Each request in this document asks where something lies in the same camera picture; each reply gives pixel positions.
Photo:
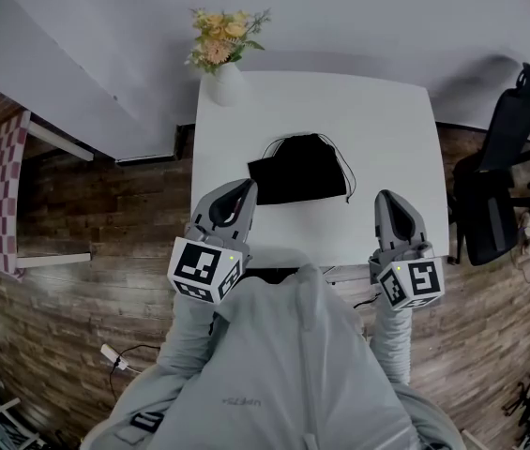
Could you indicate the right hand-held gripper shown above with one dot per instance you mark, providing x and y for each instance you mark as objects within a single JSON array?
[{"x": 421, "y": 279}]

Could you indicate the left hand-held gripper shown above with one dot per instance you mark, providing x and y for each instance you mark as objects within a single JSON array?
[{"x": 196, "y": 263}]

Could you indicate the person's right forearm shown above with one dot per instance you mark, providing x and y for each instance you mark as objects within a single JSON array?
[{"x": 393, "y": 345}]

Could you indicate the person's left forearm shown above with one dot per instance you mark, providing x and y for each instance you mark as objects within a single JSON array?
[{"x": 185, "y": 340}]

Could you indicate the black mesh office chair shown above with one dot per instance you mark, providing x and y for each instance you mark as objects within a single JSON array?
[{"x": 492, "y": 214}]

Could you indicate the white ceramic vase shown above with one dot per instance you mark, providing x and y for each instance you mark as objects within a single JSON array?
[{"x": 223, "y": 87}]

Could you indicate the person's grey jacket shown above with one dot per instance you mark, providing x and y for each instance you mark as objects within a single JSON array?
[{"x": 288, "y": 368}]

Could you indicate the white power strip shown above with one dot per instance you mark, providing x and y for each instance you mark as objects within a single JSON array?
[{"x": 113, "y": 356}]

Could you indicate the yellow flower bouquet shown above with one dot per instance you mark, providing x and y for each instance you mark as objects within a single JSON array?
[{"x": 222, "y": 35}]

